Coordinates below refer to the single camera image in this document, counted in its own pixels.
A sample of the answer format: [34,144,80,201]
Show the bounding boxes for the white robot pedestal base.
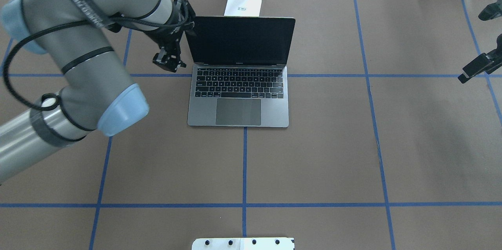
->
[191,237,295,250]

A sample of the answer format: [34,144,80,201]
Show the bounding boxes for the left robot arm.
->
[1,0,196,183]

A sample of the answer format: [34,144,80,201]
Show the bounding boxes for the brown paper table cover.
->
[1,0,502,250]

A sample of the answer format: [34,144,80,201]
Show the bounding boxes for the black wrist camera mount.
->
[172,0,196,31]

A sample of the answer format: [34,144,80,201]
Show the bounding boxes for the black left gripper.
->
[142,2,187,73]

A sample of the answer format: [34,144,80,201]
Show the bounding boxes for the black braided cable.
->
[2,0,196,110]

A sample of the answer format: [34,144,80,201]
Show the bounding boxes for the grey laptop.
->
[186,16,296,128]

